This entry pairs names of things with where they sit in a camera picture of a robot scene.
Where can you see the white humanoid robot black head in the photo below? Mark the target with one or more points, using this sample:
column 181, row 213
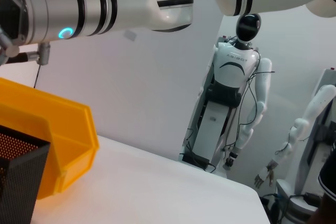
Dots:
column 233, row 64

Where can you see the white partition panel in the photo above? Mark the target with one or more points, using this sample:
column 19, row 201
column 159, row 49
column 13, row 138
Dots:
column 131, row 82

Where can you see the black mesh pen holder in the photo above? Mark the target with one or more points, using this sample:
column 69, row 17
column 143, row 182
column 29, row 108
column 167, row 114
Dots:
column 18, row 176

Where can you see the yellow plastic storage bin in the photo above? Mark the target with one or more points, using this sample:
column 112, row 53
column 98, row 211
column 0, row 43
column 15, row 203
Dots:
column 73, row 119

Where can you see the white headless robot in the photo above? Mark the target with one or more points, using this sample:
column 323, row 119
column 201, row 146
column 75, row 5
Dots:
column 319, row 100

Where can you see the black power adapter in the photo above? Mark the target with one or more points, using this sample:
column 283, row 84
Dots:
column 313, row 199

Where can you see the right gripper silver plug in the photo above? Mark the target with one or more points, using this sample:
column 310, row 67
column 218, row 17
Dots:
column 43, row 53

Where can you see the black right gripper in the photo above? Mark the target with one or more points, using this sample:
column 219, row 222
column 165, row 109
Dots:
column 13, row 16

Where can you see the dark sleeve white stripes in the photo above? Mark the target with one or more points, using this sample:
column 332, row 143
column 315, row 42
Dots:
column 330, row 174

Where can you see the small grey sticker patch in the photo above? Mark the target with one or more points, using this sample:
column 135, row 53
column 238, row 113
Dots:
column 130, row 35

